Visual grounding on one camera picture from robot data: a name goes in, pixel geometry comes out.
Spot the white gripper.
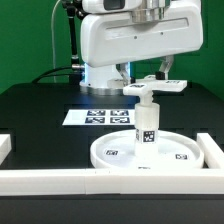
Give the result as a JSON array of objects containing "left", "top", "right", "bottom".
[{"left": 80, "top": 0, "right": 203, "bottom": 86}]

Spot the white cross-shaped table base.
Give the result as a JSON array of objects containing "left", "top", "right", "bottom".
[{"left": 122, "top": 75, "right": 188, "bottom": 105}]

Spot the white round table top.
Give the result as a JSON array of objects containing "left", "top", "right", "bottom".
[{"left": 90, "top": 129, "right": 204, "bottom": 170}]

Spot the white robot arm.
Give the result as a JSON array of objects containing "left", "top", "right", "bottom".
[{"left": 80, "top": 0, "right": 203, "bottom": 95}]

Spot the white marker sheet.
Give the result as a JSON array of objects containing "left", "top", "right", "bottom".
[{"left": 63, "top": 109, "right": 135, "bottom": 126}]

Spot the white U-shaped fence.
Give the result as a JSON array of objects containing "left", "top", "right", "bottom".
[{"left": 0, "top": 133, "right": 224, "bottom": 196}]

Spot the white cable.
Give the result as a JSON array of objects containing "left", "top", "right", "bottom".
[{"left": 50, "top": 0, "right": 63, "bottom": 83}]

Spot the black cable bundle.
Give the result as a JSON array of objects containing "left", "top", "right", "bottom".
[{"left": 31, "top": 65, "right": 85, "bottom": 84}]

